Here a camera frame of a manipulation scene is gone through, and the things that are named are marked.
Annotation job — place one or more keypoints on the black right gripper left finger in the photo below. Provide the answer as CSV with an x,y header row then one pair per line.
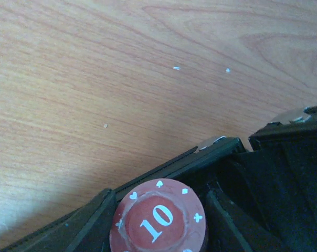
x,y
85,229

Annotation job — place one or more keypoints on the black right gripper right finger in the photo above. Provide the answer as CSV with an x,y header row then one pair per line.
x,y
223,235

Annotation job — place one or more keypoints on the red poker chip stack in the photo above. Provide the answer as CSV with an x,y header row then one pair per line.
x,y
159,215

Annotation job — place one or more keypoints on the black poker set case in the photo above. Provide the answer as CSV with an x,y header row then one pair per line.
x,y
270,192

